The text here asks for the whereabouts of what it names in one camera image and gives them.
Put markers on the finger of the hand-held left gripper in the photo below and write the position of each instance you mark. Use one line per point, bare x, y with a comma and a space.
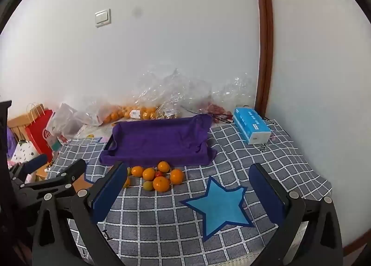
36, 162
72, 171

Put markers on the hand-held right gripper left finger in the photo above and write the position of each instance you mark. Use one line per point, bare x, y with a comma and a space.
107, 193

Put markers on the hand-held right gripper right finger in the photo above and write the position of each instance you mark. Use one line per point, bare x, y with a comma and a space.
266, 196

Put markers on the small mandarin orange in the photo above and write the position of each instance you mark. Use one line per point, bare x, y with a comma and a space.
127, 181
137, 170
163, 166

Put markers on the yellow-green citrus fruit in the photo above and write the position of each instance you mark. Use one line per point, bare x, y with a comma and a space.
147, 186

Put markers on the medium orange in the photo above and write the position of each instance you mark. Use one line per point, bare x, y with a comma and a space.
148, 173
176, 176

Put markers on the large orange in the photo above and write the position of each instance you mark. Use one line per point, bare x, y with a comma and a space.
161, 184

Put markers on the purple plush item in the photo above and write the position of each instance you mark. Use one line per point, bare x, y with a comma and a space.
10, 141

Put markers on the white dotted bag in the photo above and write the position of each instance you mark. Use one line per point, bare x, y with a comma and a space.
24, 151

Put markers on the red paper bag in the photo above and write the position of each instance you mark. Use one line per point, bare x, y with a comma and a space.
39, 132

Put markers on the brown paper bag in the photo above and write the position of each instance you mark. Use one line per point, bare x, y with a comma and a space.
34, 113

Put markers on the clear plastic bags of fruit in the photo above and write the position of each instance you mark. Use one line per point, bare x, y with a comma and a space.
87, 131

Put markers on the whitish plastic bag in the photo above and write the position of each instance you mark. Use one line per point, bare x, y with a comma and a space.
63, 121

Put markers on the grey checked blanket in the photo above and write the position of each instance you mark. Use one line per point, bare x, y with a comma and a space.
162, 225

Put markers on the clear bag of small mandarins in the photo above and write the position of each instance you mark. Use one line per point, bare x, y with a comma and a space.
116, 115

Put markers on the blue tissue pack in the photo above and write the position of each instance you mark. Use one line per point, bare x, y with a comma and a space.
252, 125

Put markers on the purple towel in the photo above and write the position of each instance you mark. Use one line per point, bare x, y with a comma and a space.
162, 141

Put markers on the clear bag of oranges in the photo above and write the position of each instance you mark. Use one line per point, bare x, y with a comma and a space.
145, 112

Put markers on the white light switch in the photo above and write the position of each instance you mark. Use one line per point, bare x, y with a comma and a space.
103, 18

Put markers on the brown wooden door frame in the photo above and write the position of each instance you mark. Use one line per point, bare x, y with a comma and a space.
265, 36

